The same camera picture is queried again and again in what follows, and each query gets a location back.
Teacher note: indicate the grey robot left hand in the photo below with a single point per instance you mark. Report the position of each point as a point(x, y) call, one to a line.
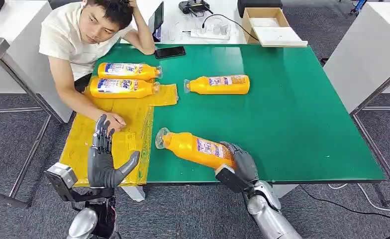
point(101, 165)

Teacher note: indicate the person's right hand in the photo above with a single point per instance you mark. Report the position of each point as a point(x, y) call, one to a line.
point(114, 121)

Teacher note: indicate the person's left hand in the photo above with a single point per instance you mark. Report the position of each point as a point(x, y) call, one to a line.
point(133, 3)

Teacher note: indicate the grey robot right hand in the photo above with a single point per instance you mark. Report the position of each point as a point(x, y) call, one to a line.
point(244, 161)

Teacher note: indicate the orange drink bottle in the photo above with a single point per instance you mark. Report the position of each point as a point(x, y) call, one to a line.
point(191, 148)
point(125, 71)
point(122, 88)
point(221, 85)

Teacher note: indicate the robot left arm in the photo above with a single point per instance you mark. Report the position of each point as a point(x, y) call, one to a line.
point(83, 224)

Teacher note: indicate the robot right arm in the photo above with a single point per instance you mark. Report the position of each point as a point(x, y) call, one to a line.
point(270, 217)

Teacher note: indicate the large yellow plastic sheet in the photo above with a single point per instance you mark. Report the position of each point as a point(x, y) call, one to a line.
point(125, 125)

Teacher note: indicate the black upright tablet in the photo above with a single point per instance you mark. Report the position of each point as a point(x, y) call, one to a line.
point(158, 19)

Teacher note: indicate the white desk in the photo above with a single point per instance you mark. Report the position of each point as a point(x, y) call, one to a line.
point(181, 19)

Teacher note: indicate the small yellow plastic sheet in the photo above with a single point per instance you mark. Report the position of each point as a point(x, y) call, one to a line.
point(167, 95)

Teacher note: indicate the green table mat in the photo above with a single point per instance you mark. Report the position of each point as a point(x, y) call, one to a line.
point(280, 115)

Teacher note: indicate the black remote controller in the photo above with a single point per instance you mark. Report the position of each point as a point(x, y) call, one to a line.
point(193, 6)

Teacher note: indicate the black smartphone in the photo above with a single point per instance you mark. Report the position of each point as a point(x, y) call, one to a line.
point(170, 52)

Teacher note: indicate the person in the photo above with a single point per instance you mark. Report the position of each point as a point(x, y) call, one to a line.
point(66, 36)

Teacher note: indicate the white power strip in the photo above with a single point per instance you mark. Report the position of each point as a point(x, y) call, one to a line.
point(211, 33)

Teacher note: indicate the brown cardboard box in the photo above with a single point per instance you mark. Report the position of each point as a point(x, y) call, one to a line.
point(247, 23)

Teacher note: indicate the white side table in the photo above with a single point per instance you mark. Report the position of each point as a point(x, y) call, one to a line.
point(363, 49)
point(17, 29)

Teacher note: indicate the black bag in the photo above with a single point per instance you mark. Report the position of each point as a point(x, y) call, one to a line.
point(259, 6)

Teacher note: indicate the white flat board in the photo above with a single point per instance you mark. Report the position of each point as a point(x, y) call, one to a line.
point(279, 38)

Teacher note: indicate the blue floor stand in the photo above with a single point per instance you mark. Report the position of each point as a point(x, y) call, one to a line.
point(358, 6)

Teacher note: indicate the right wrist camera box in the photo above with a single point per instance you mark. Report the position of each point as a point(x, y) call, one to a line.
point(231, 178)

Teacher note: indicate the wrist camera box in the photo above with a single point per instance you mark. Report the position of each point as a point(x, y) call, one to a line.
point(231, 178)
point(61, 179)

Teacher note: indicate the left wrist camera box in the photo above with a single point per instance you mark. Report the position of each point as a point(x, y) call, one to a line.
point(61, 179)

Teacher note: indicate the steel table frame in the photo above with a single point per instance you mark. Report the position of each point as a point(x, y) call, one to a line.
point(379, 89)

